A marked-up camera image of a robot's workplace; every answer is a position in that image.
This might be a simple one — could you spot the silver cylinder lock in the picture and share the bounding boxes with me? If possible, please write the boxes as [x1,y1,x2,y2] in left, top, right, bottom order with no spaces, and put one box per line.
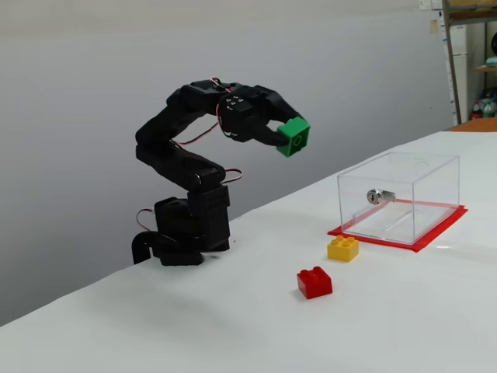
[366,187,397,205]

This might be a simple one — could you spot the red white shoulder cable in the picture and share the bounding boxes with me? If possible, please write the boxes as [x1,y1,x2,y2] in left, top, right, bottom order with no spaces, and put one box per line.
[224,168,245,187]

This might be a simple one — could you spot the yellow lego brick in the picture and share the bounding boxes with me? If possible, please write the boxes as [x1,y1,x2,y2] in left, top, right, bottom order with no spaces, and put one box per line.
[326,234,360,263]

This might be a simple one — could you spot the metal shelf rack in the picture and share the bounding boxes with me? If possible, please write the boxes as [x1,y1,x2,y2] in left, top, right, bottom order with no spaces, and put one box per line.
[441,0,497,125]

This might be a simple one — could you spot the black table clamp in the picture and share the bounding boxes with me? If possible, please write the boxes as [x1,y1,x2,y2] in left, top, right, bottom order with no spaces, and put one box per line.
[130,231,183,266]

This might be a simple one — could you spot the red white forearm cable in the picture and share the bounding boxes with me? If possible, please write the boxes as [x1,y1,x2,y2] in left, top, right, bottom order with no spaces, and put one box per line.
[170,120,222,148]

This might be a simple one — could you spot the orange table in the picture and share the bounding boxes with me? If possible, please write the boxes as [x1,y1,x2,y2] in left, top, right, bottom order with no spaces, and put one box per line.
[446,117,497,133]

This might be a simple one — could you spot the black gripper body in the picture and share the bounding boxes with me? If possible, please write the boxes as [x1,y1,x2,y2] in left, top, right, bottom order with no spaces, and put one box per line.
[217,85,281,143]

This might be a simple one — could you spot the red base mat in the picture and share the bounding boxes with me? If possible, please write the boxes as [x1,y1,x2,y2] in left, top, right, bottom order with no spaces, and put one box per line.
[326,198,469,254]

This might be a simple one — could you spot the white cabinet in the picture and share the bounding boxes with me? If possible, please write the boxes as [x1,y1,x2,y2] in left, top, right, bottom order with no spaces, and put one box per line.
[450,23,469,117]

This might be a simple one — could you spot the transparent plastic box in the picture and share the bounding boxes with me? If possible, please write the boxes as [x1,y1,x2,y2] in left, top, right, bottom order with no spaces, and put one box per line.
[336,150,461,246]

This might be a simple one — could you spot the green lego brick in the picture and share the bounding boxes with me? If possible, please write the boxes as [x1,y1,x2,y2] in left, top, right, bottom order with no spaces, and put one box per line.
[275,117,312,159]

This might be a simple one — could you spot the red white gripper servo cable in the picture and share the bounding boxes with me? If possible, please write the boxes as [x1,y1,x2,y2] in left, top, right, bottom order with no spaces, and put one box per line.
[209,76,238,138]

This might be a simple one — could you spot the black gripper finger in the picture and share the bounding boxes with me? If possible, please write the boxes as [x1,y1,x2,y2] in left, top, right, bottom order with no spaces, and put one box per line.
[267,88,307,124]
[248,123,290,148]

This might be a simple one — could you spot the red white base cable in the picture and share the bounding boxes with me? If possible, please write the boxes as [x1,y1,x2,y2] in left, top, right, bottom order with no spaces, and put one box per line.
[135,208,157,235]

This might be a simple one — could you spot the red lego brick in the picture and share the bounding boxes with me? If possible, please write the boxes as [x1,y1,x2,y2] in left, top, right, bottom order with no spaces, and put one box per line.
[296,266,334,301]

